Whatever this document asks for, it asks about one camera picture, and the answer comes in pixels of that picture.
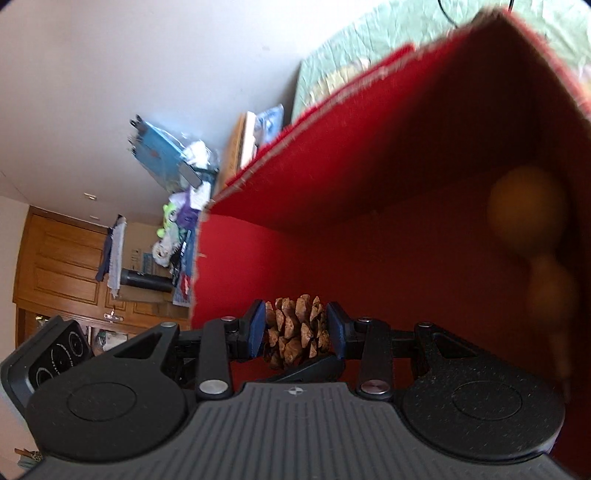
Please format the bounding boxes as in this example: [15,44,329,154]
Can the black bottle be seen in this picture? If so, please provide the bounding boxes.
[120,269,174,292]

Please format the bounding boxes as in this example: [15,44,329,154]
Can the quilted bedspread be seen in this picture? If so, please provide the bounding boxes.
[291,0,591,125]

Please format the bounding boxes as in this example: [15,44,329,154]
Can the hanging grey clothes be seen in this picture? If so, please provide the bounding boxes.
[95,219,127,296]

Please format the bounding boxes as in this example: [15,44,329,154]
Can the blue flat box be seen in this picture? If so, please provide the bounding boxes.
[127,115,185,192]

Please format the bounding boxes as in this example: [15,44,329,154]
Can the clear plastic bag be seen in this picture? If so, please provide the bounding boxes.
[178,138,220,195]

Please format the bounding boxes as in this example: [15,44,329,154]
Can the neon green plush toy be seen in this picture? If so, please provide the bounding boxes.
[158,203,180,238]

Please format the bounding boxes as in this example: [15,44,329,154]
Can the brown cardboard box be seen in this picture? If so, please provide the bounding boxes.
[121,222,162,273]

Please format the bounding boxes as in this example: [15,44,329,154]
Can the brown pine cone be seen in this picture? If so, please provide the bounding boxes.
[263,294,331,370]

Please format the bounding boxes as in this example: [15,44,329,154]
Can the wooden board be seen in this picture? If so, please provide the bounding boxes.
[221,112,252,186]

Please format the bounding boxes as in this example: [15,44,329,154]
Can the white plush toy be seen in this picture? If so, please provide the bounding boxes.
[152,237,180,267]

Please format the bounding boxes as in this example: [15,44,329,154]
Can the orange gourd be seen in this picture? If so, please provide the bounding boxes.
[487,166,580,398]

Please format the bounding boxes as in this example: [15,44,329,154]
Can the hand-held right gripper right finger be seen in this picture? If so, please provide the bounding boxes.
[325,302,478,400]

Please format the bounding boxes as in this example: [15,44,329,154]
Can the black cable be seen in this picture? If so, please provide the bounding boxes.
[435,0,462,29]

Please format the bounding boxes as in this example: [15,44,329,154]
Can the blue white package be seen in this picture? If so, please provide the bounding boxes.
[253,104,285,146]

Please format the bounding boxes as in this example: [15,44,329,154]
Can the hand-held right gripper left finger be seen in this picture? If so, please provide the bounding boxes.
[111,300,269,402]

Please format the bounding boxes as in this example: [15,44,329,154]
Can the wooden cabinet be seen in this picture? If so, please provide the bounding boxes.
[14,205,195,333]

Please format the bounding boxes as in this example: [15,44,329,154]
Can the red cardboard box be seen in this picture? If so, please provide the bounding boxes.
[189,9,591,478]

